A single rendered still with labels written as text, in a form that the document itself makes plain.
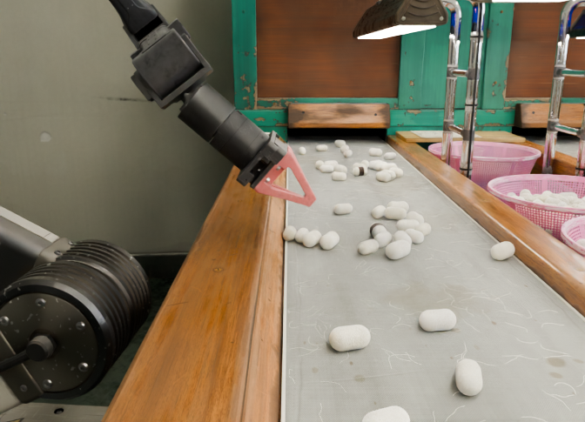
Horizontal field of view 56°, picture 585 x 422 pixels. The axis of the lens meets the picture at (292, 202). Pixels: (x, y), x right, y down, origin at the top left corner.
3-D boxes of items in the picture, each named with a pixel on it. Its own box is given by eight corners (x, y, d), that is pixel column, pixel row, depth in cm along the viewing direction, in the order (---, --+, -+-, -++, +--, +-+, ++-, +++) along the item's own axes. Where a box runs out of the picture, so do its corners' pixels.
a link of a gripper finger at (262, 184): (328, 176, 77) (277, 131, 75) (332, 188, 70) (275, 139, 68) (296, 211, 78) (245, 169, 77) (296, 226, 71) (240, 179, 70)
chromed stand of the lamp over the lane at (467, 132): (381, 216, 114) (391, -16, 102) (367, 192, 133) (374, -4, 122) (473, 216, 114) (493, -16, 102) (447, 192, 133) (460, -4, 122)
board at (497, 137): (405, 142, 152) (406, 137, 152) (395, 135, 166) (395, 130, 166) (525, 142, 152) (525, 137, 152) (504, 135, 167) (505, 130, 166)
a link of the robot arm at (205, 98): (168, 111, 67) (198, 75, 66) (174, 112, 73) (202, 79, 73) (212, 148, 68) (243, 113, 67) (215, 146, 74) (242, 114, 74)
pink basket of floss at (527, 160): (504, 204, 122) (508, 163, 120) (405, 185, 141) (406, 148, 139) (554, 186, 140) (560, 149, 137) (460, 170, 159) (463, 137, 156)
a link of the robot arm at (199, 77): (126, 75, 66) (183, 30, 66) (142, 82, 78) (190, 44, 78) (191, 153, 69) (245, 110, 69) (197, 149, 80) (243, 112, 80)
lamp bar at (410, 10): (396, 24, 85) (398, -26, 83) (352, 38, 145) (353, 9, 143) (448, 24, 85) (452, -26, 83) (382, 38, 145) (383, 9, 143)
